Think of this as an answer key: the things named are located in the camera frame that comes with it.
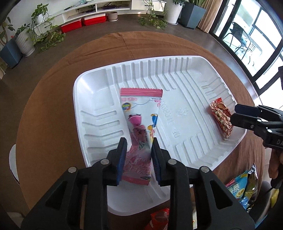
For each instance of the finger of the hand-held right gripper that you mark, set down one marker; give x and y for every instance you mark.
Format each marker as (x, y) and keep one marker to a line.
(245, 108)
(243, 121)

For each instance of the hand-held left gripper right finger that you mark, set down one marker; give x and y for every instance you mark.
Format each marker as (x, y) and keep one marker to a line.
(155, 162)

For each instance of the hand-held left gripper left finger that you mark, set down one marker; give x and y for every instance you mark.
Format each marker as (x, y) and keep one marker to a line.
(121, 160)

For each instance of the red patterned snack packet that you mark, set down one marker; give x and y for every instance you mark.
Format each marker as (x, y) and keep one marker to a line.
(221, 119)

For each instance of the pink snack packet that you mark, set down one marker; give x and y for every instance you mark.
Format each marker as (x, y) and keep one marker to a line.
(139, 123)

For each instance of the white plastic tray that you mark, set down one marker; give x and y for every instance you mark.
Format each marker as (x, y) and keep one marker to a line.
(188, 110)

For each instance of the person's right hand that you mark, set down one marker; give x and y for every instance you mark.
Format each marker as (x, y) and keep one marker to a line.
(276, 164)

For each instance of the olive yellow snack packet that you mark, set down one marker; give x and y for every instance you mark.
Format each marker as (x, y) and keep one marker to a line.
(251, 183)

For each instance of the light blue snack packet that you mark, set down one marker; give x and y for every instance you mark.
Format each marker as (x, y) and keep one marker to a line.
(237, 188)

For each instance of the black outdoor chair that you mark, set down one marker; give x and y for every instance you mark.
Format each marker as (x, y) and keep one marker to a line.
(235, 33)

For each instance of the black-framed glass door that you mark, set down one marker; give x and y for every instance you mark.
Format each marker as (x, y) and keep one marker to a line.
(254, 20)

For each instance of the beige curtain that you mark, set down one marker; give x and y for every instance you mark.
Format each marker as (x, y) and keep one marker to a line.
(210, 15)

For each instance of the plant in dark tapered planter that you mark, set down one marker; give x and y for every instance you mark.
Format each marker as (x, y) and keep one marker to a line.
(191, 15)

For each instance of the plant in smooth white pot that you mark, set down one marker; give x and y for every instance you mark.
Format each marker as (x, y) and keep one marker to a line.
(173, 13)

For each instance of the trailing vine plant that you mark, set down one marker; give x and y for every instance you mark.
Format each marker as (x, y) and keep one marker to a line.
(152, 21)

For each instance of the trailing vine in white pot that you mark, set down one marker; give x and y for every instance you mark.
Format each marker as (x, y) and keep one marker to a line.
(49, 36)

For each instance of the beige empty pot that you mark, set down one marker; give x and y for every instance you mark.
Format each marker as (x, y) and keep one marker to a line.
(112, 16)

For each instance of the plant in white ribbed pot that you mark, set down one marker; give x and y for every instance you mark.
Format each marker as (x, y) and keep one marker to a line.
(25, 44)

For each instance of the plant in blue square planter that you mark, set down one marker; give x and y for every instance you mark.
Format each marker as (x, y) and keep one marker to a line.
(10, 53)

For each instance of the white TV cabinet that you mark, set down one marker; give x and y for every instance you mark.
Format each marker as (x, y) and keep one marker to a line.
(123, 4)

